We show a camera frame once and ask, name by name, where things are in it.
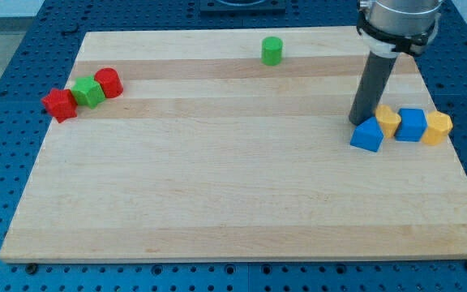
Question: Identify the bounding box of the green hexagon block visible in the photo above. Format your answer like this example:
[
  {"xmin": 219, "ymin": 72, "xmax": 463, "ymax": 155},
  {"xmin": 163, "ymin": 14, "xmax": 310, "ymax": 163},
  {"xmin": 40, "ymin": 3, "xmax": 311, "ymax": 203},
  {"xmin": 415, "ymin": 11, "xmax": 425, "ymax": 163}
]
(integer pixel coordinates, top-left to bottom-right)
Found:
[{"xmin": 71, "ymin": 75, "xmax": 106, "ymax": 109}]

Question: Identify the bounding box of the yellow heart block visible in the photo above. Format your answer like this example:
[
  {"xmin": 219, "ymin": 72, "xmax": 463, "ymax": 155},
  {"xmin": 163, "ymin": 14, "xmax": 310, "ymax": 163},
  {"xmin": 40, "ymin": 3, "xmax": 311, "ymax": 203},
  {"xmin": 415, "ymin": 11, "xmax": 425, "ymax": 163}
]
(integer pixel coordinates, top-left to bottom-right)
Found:
[{"xmin": 375, "ymin": 105, "xmax": 401, "ymax": 139}]

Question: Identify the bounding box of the yellow hexagon block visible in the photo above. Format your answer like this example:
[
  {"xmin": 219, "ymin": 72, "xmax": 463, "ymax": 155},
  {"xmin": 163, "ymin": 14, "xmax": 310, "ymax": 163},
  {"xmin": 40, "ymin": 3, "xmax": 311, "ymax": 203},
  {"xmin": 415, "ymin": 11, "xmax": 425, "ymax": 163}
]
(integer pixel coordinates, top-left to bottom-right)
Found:
[{"xmin": 421, "ymin": 110, "xmax": 453, "ymax": 146}]

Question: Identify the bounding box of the blue cube block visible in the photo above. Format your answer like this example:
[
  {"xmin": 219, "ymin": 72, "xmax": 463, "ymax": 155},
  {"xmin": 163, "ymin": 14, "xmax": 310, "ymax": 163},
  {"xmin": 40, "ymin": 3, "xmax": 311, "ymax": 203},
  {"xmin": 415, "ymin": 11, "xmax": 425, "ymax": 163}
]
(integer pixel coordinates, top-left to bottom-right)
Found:
[{"xmin": 395, "ymin": 108, "xmax": 427, "ymax": 142}]

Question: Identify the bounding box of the green cylinder block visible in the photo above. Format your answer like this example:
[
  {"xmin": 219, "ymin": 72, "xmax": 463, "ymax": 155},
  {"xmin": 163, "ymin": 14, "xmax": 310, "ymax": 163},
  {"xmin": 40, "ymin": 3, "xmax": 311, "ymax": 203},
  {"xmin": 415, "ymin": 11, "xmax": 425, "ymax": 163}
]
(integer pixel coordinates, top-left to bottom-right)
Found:
[{"xmin": 261, "ymin": 36, "xmax": 283, "ymax": 66}]

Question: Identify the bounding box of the blue triangle block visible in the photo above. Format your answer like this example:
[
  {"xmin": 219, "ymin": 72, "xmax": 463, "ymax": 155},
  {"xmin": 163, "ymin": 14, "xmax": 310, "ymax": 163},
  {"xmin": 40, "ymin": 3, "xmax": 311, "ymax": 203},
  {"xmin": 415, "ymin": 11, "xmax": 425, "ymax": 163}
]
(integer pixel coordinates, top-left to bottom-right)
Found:
[{"xmin": 350, "ymin": 117, "xmax": 384, "ymax": 152}]

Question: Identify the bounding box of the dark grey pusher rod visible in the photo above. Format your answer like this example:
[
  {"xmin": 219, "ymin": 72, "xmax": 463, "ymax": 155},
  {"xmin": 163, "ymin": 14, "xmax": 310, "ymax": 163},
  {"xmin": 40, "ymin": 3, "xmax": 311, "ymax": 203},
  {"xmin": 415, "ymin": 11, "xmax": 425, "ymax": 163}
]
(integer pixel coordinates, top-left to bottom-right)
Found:
[{"xmin": 349, "ymin": 52, "xmax": 396, "ymax": 126}]

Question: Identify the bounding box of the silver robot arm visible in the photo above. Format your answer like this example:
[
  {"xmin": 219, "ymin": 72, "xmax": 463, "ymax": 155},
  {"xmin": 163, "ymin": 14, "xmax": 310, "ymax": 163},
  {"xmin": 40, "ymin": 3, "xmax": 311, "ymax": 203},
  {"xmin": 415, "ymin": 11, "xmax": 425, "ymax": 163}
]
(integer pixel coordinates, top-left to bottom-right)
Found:
[{"xmin": 357, "ymin": 0, "xmax": 443, "ymax": 58}]

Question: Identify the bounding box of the wooden board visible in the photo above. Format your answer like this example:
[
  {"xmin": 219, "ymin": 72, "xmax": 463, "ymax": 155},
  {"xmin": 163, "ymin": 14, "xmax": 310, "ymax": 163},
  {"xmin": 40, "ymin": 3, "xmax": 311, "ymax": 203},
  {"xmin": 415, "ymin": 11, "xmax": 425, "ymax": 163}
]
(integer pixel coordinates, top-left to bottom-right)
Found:
[{"xmin": 0, "ymin": 26, "xmax": 467, "ymax": 264}]

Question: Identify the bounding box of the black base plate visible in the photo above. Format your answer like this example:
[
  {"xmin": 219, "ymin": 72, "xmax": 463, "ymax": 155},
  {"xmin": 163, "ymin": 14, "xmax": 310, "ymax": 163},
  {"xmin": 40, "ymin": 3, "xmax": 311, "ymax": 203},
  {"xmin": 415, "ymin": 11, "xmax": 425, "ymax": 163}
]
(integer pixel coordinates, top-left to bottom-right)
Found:
[{"xmin": 199, "ymin": 0, "xmax": 287, "ymax": 15}]

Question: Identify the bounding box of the red cylinder block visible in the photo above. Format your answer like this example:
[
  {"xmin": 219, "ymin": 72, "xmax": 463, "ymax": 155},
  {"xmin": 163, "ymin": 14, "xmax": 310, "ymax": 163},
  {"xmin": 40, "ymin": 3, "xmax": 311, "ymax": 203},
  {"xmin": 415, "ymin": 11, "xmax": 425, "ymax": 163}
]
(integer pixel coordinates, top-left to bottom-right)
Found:
[{"xmin": 94, "ymin": 67, "xmax": 123, "ymax": 99}]

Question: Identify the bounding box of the red star block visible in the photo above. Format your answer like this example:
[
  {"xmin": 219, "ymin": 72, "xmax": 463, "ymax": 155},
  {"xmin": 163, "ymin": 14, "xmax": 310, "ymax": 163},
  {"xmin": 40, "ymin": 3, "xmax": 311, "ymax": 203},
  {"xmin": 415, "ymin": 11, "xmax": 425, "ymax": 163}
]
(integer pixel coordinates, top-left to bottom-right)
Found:
[{"xmin": 41, "ymin": 88, "xmax": 78, "ymax": 123}]

